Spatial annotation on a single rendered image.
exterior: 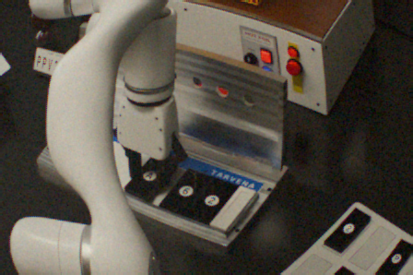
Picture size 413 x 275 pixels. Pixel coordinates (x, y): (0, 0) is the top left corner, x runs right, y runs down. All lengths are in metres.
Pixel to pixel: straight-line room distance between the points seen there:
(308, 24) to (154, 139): 0.37
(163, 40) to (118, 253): 0.57
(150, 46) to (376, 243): 0.54
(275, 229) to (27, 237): 0.69
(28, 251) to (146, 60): 0.58
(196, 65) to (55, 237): 0.70
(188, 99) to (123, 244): 0.73
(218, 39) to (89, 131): 0.82
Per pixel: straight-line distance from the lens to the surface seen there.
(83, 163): 1.30
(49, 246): 1.30
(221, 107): 1.94
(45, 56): 2.25
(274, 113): 1.89
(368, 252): 1.82
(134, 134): 1.88
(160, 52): 1.77
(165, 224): 1.89
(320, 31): 1.97
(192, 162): 1.98
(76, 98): 1.31
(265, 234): 1.88
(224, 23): 2.05
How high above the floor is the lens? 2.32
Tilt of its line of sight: 44 degrees down
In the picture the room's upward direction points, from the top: 7 degrees counter-clockwise
